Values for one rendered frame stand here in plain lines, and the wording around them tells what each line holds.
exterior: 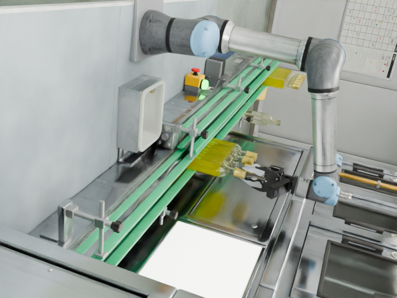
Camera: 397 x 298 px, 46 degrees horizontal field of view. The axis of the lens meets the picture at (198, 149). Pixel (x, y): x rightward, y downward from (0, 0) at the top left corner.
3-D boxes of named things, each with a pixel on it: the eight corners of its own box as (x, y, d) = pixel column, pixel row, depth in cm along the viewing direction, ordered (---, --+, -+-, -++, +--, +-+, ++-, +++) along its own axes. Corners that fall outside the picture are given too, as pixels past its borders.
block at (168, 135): (155, 146, 177) (172, 151, 175) (156, 123, 173) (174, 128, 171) (159, 142, 180) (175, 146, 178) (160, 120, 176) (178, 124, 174)
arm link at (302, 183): (303, 202, 170) (309, 182, 167) (291, 198, 172) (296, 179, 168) (306, 193, 177) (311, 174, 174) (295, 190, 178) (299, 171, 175)
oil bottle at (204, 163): (173, 165, 183) (225, 179, 177) (175, 152, 181) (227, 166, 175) (179, 159, 188) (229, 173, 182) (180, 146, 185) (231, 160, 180)
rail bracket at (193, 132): (171, 155, 176) (202, 163, 173) (175, 113, 169) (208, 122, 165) (175, 152, 179) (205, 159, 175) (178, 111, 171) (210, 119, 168)
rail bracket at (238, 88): (221, 88, 223) (247, 94, 220) (223, 74, 220) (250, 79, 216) (223, 86, 227) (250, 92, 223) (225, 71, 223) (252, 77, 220)
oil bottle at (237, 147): (189, 149, 198) (237, 161, 192) (191, 137, 196) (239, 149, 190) (194, 144, 203) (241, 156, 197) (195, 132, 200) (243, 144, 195)
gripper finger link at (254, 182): (242, 179, 184) (266, 182, 181) (238, 185, 179) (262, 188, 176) (243, 172, 183) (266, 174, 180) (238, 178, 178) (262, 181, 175)
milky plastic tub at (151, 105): (117, 148, 160) (140, 154, 158) (119, 86, 151) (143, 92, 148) (140, 130, 175) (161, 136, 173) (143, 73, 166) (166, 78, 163)
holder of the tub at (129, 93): (116, 161, 163) (136, 167, 161) (118, 86, 151) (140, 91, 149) (138, 143, 178) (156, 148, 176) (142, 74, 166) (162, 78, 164)
